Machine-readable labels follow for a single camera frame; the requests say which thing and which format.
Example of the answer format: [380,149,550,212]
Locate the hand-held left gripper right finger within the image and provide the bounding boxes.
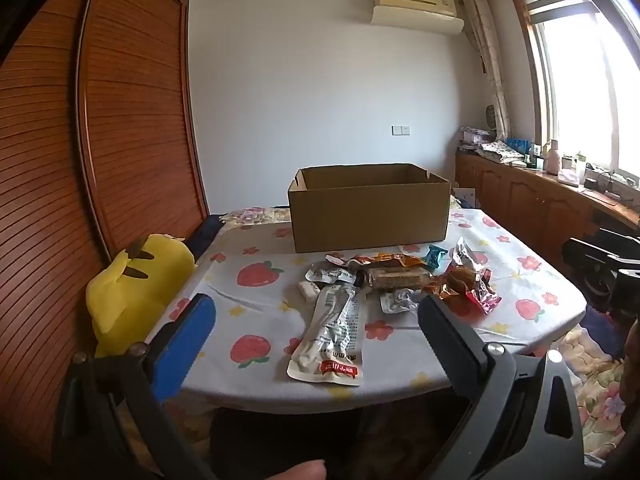
[417,294,588,480]

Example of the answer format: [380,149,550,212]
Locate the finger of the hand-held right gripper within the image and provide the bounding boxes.
[561,238,613,271]
[592,228,640,257]

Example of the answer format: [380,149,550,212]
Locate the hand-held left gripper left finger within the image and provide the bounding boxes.
[52,294,218,480]

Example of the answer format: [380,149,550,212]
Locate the red brown snack packet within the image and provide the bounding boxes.
[427,266,503,315]

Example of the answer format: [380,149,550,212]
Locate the brown bar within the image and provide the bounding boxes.
[356,266,432,292]

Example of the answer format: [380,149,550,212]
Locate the tall silver snack packet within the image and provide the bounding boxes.
[448,236,488,281]

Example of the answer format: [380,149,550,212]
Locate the small teal candy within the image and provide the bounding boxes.
[422,243,449,267]

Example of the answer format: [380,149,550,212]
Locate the orange chicken feet snack packet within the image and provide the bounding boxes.
[325,251,426,273]

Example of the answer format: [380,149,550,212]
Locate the long white red-label snack packet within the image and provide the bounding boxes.
[286,282,367,387]

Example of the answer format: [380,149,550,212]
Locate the small printed silver snack packet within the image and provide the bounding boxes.
[304,264,357,285]

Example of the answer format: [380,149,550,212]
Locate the brown cardboard box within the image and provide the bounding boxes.
[287,162,452,254]

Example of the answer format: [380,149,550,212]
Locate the person's left hand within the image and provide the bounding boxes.
[259,460,329,480]

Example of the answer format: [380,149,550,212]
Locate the navy blue blanket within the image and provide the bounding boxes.
[582,305,626,361]

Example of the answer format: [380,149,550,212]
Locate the yellow plush toy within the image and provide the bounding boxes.
[85,232,197,358]

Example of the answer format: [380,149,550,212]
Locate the long wooden cabinet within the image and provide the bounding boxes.
[455,152,640,281]

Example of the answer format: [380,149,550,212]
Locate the strawberry print white cloth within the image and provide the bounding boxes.
[145,207,588,406]

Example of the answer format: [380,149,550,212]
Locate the pink bottle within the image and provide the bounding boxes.
[545,139,563,176]

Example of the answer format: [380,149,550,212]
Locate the floral blanket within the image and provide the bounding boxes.
[537,322,631,468]

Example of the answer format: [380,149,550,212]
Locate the dark blue pillow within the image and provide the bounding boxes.
[187,214,227,263]

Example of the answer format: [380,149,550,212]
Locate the items on cabinet top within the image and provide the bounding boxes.
[477,141,526,166]

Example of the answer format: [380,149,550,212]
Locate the pastel floral pillow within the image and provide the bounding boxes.
[219,206,292,228]

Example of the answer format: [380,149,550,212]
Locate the wooden framed window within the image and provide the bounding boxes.
[510,0,640,186]

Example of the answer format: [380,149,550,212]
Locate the patterned beige curtain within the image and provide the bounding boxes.
[461,0,511,143]

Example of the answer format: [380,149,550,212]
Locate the wide louvred wardrobe door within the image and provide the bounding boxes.
[0,0,116,466]

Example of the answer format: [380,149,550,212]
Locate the framed louvred wardrobe door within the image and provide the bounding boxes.
[75,0,211,266]

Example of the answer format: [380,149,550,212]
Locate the cream wall air conditioner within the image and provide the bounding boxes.
[370,0,466,36]

